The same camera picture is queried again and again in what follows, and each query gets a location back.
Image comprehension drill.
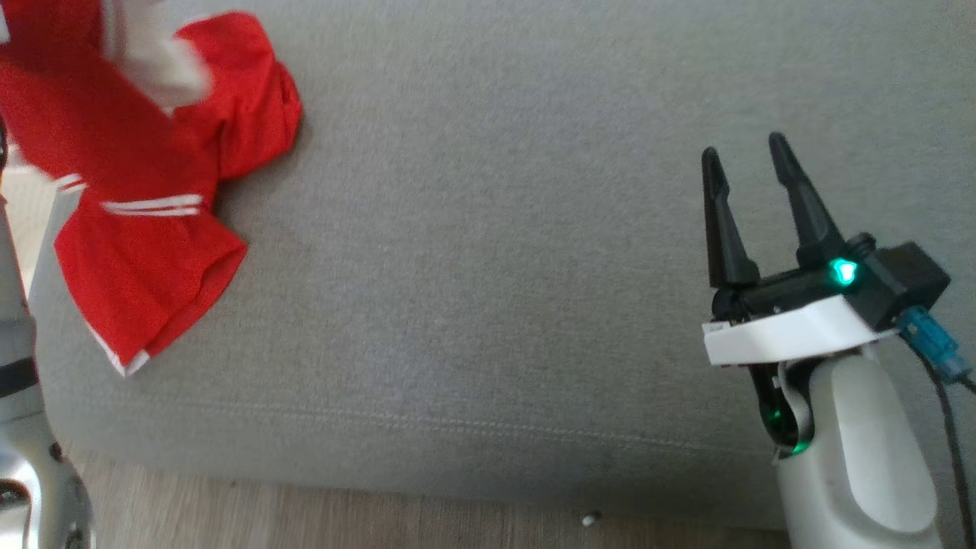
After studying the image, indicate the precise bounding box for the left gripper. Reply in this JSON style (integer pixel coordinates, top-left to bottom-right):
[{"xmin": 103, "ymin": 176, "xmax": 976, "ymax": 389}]
[{"xmin": 103, "ymin": 0, "xmax": 212, "ymax": 109}]

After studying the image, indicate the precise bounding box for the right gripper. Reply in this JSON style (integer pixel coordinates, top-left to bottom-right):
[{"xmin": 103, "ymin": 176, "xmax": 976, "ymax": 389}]
[{"xmin": 701, "ymin": 132, "xmax": 899, "ymax": 368}]

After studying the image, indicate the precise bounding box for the red basketball jersey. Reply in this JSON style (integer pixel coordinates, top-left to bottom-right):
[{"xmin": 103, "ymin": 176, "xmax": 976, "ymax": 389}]
[{"xmin": 0, "ymin": 0, "xmax": 303, "ymax": 378}]

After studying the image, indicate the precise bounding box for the grey sofa cushion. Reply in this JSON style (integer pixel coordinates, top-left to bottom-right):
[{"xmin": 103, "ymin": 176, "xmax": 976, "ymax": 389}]
[{"xmin": 27, "ymin": 0, "xmax": 976, "ymax": 531}]

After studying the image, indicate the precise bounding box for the blue right camera connector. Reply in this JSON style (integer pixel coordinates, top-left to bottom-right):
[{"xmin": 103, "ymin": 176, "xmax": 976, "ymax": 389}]
[{"xmin": 898, "ymin": 305, "xmax": 974, "ymax": 384}]

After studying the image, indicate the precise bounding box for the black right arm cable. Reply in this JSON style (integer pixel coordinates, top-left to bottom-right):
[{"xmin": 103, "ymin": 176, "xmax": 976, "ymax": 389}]
[{"xmin": 911, "ymin": 343, "xmax": 976, "ymax": 549}]

